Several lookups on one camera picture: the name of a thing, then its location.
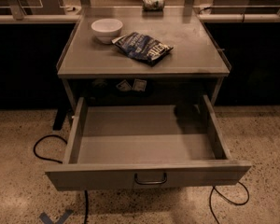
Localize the open grey top drawer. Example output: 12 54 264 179
46 95 251 191

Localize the white label tag right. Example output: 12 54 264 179
133 79 147 91

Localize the white label tag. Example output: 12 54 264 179
133 79 147 91
117 79 132 92

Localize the white label tag left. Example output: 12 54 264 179
117 79 132 92

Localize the blue chip bag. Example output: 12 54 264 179
112 32 173 66

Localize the grey metal cabinet table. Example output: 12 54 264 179
58 7 230 101

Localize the white ceramic bowl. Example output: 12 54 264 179
91 19 123 44

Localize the crumpled white green snack bag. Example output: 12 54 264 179
142 0 165 11

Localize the blue tape floor mark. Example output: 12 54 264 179
38 208 75 224

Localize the black metal drawer handle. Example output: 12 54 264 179
133 173 167 186

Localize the black floor cable left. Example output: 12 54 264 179
33 133 90 224

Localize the black floor cable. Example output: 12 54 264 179
33 133 90 224
208 181 250 224

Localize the black floor cable right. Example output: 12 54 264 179
208 181 250 224

